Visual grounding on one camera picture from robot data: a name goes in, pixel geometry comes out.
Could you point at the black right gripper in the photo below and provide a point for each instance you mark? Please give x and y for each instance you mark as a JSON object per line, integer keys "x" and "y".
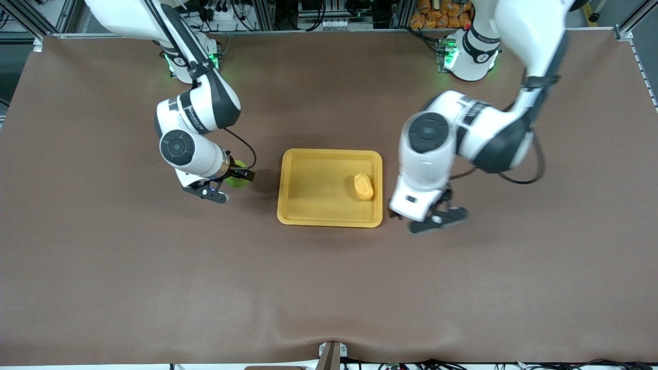
{"x": 244, "y": 174}

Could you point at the green apple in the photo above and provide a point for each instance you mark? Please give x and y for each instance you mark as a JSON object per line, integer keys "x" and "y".
{"x": 237, "y": 182}

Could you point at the yellow potato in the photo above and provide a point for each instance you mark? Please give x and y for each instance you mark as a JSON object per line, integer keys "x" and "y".
{"x": 363, "y": 186}

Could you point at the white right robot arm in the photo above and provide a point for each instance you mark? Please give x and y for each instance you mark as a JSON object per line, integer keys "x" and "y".
{"x": 190, "y": 149}

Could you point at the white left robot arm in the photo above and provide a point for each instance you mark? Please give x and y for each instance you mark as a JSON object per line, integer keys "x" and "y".
{"x": 426, "y": 154}

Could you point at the yellow plastic tray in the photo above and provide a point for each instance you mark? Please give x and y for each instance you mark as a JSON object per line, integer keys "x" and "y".
{"x": 318, "y": 190}

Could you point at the brown table mat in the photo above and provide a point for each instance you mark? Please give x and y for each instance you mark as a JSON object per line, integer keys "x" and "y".
{"x": 329, "y": 288}

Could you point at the white power strip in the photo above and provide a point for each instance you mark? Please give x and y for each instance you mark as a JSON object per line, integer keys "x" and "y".
{"x": 221, "y": 18}

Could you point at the orange toy food pile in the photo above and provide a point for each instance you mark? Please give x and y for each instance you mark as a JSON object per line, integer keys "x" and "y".
{"x": 437, "y": 15}

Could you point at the metal table bracket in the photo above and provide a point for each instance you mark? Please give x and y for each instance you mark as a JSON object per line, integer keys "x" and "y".
{"x": 331, "y": 354}

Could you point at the aluminium frame post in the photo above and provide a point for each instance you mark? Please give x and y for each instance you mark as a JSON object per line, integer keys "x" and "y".
{"x": 67, "y": 18}
{"x": 624, "y": 32}

